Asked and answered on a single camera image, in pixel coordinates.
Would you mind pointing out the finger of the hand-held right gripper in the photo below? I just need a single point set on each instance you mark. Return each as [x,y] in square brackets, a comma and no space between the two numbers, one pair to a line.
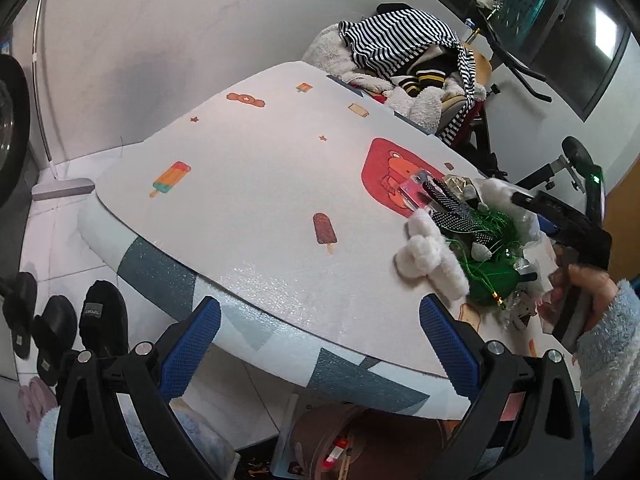
[532,201]

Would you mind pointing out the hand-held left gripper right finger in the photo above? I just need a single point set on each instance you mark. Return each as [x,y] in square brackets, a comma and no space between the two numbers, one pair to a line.
[447,345]

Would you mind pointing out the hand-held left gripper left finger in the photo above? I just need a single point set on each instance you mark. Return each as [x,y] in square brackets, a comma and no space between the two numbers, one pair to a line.
[192,345]

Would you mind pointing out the white fluffy tuft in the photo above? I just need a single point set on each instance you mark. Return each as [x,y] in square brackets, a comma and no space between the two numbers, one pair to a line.
[500,195]

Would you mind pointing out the green tinsel bundle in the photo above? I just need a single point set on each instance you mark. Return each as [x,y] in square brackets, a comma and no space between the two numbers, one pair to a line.
[492,270]

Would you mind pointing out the white plush flower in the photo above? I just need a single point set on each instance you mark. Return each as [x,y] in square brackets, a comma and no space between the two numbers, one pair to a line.
[425,255]

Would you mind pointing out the brown round bin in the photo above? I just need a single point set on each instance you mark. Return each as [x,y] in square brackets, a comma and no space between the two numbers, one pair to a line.
[320,435]

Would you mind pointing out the person's right forearm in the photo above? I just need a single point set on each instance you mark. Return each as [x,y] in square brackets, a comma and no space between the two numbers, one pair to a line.
[612,375]

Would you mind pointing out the person's right hand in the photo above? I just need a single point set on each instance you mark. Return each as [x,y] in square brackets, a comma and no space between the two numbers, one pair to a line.
[595,282]

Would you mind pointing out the wooden door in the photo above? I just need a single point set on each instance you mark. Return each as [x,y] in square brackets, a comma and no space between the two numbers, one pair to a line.
[622,220]

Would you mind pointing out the black exercise bike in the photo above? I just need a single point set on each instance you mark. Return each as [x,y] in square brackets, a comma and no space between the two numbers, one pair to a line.
[575,149]

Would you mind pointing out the clear crumpled wrapper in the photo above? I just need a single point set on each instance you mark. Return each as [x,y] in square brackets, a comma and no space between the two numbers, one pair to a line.
[535,290]

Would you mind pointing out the green gold foil wrapper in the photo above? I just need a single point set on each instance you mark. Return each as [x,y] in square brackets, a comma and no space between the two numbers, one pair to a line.
[460,182]

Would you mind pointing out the black polka dot strip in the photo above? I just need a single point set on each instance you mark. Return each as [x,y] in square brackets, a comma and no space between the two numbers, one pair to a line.
[452,207]

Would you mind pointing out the black slipper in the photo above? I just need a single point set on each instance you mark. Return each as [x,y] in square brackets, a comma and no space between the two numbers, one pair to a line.
[55,335]
[20,310]
[105,315]

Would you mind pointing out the tan wooden chair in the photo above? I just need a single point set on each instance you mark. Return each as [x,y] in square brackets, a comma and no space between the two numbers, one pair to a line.
[481,67]

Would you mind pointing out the black yellow striped garment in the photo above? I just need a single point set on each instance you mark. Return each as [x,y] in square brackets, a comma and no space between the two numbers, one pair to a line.
[425,76]

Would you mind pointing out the pink slipper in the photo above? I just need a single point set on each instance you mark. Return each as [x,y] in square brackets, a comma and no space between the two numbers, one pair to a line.
[37,405]

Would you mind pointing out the dark window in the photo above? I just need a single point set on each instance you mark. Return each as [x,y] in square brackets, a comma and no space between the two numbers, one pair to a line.
[565,35]

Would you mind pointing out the red cloth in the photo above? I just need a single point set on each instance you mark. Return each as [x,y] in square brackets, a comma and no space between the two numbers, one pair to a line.
[378,95]

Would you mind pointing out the grey flat bar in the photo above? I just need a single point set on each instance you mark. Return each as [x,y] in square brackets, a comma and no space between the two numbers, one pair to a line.
[62,189]

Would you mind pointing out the black white striped shirt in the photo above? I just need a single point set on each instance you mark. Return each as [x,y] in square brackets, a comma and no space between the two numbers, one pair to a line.
[390,35]

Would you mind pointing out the pile of fluffy clothes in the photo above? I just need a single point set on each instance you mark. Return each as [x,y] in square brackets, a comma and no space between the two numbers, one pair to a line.
[325,50]

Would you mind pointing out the black wheel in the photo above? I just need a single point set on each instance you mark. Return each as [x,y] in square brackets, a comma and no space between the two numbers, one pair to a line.
[12,130]

